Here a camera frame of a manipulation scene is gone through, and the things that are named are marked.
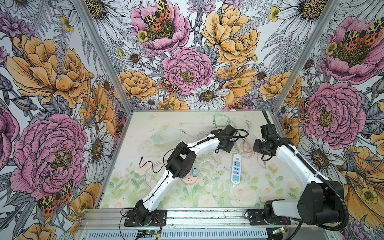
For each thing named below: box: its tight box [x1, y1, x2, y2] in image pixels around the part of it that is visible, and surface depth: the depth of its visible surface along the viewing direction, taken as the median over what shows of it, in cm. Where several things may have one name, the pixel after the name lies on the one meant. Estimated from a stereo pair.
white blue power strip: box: [231, 153, 242, 185], surface depth 91 cm
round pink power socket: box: [181, 173, 198, 185], surface depth 86 cm
